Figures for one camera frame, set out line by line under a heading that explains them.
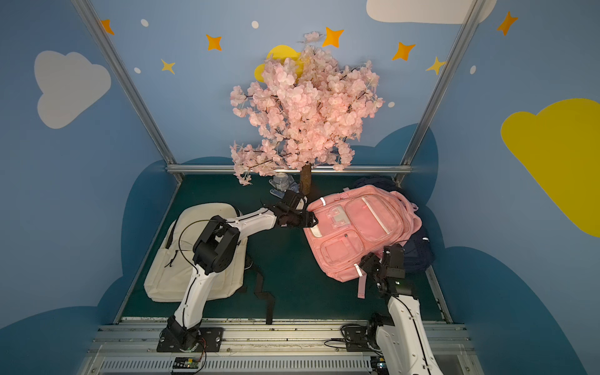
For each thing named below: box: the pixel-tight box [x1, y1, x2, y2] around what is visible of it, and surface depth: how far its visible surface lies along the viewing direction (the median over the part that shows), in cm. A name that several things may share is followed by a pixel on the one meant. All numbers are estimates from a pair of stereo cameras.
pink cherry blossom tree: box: [230, 32, 385, 194], surface depth 76 cm
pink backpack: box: [303, 185, 422, 299], surface depth 93 cm
